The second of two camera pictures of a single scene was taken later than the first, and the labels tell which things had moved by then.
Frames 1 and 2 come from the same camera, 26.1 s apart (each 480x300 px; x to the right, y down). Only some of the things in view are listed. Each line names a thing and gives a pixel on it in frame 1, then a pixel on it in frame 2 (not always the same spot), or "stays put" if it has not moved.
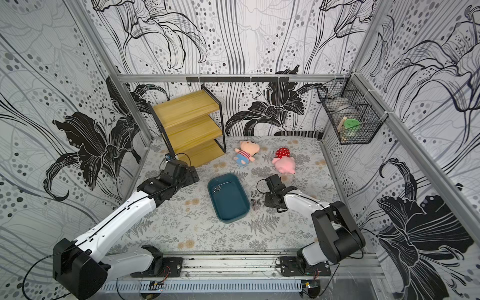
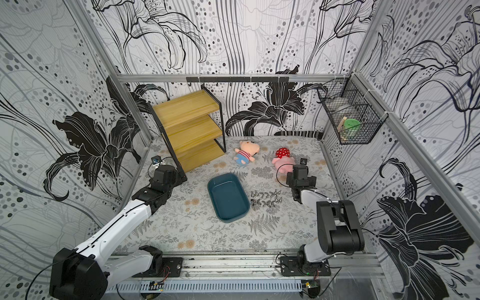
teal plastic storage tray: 229,197 stays put
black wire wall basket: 355,115 stays put
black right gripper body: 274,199 -> 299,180
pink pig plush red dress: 284,162 stays put
